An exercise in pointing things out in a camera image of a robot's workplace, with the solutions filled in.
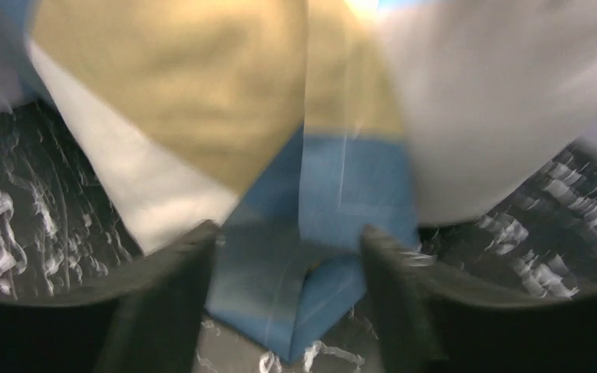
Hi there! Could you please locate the blue beige white pillowcase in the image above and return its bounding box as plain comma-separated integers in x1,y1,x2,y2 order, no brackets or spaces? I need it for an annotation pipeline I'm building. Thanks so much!
0,1,417,362

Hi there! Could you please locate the white pillow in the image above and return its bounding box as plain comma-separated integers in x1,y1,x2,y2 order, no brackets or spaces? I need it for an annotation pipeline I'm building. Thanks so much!
374,0,597,225

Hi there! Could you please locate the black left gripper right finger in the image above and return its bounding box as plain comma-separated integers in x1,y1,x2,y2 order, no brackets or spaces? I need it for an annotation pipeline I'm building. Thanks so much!
360,225,597,372

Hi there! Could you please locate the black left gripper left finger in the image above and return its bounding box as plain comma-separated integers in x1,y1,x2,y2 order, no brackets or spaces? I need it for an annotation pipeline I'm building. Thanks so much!
0,221,219,372

